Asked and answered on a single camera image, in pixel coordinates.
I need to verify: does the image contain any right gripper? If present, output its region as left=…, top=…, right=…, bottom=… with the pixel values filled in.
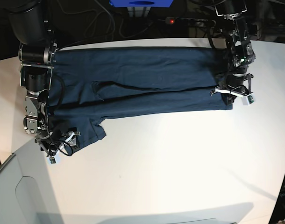
left=35, top=131, right=80, bottom=158

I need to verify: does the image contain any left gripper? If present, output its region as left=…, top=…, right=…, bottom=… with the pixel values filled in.
left=210, top=73, right=254, bottom=105

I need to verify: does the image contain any dark blue T-shirt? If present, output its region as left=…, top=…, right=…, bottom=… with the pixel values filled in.
left=48, top=47, right=232, bottom=148

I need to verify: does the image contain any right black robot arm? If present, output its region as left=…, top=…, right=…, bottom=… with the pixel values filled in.
left=7, top=0, right=80, bottom=164

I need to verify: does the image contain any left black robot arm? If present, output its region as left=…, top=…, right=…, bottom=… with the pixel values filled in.
left=210, top=0, right=256, bottom=105

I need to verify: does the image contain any black power strip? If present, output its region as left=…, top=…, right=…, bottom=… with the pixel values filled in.
left=164, top=17, right=216, bottom=28

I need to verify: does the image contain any blue box on stand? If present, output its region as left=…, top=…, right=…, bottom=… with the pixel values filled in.
left=109, top=0, right=173, bottom=7

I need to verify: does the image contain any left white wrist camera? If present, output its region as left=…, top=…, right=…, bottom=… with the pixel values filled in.
left=242, top=93, right=254, bottom=106

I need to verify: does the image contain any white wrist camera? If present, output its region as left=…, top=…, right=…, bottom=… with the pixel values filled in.
left=242, top=93, right=254, bottom=106
left=49, top=154, right=61, bottom=165

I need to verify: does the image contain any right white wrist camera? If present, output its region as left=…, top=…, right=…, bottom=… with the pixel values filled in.
left=49, top=154, right=61, bottom=165

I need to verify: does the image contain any grey cable on floor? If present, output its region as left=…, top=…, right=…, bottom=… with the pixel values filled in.
left=84, top=9, right=155, bottom=39

